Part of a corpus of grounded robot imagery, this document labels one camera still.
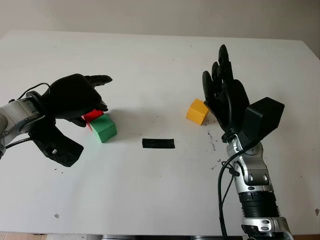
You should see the red wooden block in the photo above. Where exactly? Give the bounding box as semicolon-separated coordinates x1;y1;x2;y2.
81;109;105;132

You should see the black tape strip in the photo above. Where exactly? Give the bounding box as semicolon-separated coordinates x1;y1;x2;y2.
141;137;176;150

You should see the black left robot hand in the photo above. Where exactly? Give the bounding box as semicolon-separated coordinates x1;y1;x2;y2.
47;73;113;128

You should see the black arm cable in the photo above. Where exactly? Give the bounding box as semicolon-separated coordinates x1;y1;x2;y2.
217;139;261;238
4;82;51;149

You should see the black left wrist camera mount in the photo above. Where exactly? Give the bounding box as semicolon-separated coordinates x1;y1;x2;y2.
29;117;85;168

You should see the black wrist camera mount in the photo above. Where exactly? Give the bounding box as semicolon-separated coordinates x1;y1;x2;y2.
29;117;85;168
241;96;285;148

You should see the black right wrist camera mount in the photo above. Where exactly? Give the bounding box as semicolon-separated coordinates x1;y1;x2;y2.
241;96;285;148

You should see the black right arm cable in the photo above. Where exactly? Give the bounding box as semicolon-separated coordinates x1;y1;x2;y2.
217;139;261;238

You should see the yellow wooden block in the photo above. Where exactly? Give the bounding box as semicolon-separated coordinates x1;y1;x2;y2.
185;98;210;126

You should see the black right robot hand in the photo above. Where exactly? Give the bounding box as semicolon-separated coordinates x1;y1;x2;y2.
201;44;251;136

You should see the green wooden block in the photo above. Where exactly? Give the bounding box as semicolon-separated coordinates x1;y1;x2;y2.
89;114;118;144

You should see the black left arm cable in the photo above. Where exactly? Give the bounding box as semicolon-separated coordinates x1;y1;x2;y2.
4;82;51;149

